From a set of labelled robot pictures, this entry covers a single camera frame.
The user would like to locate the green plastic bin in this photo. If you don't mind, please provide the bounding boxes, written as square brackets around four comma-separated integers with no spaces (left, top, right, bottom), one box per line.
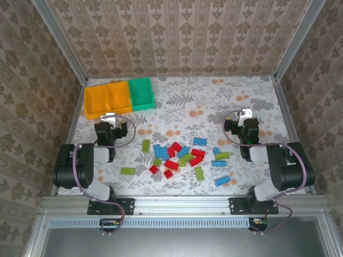
[128,77,155,112]

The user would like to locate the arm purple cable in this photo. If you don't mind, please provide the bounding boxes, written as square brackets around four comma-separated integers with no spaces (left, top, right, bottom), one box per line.
[71,115,137,236]
[222,109,308,236]

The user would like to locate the aluminium corner post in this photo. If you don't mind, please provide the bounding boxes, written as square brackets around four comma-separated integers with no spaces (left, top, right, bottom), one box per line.
[32,0,88,82]
[274,0,326,80]

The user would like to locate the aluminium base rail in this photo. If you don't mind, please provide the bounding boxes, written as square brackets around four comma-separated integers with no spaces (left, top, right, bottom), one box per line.
[40,195,329,215]

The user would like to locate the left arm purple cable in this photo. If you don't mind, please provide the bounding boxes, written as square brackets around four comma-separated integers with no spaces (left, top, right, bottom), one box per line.
[71,115,137,236]

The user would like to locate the aluminium side rail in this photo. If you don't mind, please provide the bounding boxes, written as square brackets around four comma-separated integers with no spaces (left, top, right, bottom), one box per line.
[272,77,317,195]
[50,79,88,195]

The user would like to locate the wide blue lego brick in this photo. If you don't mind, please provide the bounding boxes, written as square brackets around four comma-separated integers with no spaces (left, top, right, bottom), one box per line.
[153,144,169,161]

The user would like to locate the thin aluminium edge rail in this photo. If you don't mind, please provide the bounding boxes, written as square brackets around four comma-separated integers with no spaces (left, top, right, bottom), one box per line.
[87,73,275,79]

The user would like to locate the white slotted cable duct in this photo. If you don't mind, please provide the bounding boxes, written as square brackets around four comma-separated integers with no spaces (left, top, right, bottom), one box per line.
[49,217,251,229]

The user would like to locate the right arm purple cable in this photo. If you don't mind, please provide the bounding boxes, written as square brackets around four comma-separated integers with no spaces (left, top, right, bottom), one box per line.
[222,109,308,236]

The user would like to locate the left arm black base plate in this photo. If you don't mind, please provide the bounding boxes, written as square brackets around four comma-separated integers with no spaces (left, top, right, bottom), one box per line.
[87,197,135,216]

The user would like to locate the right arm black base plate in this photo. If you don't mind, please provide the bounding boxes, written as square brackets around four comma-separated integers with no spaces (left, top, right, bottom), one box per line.
[229,197,279,216]

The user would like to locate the floral table cover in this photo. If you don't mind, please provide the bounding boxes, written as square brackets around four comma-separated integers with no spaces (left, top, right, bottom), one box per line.
[57,75,311,196]

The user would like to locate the orange plastic bin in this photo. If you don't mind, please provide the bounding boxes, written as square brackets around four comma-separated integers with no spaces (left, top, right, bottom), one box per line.
[107,81,133,112]
[84,85,110,120]

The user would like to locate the grey metal panel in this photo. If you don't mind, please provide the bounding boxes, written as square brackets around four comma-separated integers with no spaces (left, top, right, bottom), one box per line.
[25,216,343,257]

